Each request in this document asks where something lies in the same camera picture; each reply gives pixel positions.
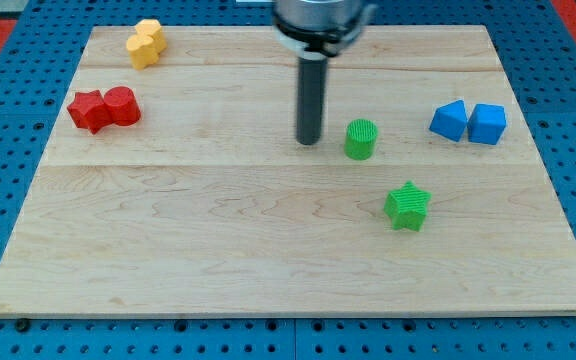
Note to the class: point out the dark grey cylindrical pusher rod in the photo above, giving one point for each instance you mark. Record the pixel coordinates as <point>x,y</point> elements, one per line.
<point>311,85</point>

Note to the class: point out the green star block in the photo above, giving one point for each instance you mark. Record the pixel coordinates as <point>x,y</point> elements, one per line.
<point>407,207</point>

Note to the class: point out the red star block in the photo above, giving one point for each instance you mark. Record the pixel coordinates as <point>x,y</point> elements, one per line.
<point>88,111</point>

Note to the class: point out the green cylinder block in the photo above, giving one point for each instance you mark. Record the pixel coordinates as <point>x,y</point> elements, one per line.
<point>360,140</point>

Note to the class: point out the blue triangle block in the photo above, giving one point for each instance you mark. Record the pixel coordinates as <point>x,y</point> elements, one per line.
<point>450,120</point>

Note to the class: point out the yellow hexagon block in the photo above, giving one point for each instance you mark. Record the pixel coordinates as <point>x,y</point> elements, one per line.
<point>153,29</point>

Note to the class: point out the yellow heart block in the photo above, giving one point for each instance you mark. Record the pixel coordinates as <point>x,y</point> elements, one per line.
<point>142,51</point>

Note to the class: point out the light wooden board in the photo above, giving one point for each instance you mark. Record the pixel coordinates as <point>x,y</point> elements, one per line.
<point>208,207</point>

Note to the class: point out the blue cube block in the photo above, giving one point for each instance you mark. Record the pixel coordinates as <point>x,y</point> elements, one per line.
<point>486,124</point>

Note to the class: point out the red cylinder block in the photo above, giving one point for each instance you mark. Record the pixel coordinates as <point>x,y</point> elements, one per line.
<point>122,106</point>

